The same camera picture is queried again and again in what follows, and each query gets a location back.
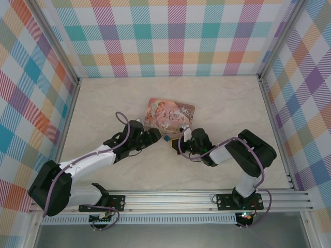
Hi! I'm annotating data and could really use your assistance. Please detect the pink illustrated tin box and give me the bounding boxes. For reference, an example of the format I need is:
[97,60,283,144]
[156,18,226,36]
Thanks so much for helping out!
[143,97,196,135]

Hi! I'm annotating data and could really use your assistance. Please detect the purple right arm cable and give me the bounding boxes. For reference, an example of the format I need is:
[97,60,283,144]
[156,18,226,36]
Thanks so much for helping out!
[178,130,273,229]

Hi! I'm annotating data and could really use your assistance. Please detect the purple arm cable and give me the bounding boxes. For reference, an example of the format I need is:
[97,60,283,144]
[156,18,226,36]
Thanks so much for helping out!
[178,130,273,229]
[41,111,130,231]

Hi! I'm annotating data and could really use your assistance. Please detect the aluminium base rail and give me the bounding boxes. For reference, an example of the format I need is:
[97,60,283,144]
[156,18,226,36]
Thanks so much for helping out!
[27,188,314,214]

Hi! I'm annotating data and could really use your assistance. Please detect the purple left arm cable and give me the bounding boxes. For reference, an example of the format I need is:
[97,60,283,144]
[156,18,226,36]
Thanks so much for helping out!
[41,111,130,231]

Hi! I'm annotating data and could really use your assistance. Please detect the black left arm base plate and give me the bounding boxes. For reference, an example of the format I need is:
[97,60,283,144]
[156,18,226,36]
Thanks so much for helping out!
[78,194,126,213]

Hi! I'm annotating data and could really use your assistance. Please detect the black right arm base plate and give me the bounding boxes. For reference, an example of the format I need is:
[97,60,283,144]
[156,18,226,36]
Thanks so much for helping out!
[216,191,264,211]

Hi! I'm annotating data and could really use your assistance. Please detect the slotted grey cable duct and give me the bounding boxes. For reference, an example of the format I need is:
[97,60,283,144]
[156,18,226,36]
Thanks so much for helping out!
[40,213,238,225]

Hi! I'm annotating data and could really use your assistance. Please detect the aluminium frame post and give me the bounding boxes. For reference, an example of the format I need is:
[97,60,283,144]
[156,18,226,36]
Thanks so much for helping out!
[257,0,306,191]
[28,0,81,166]

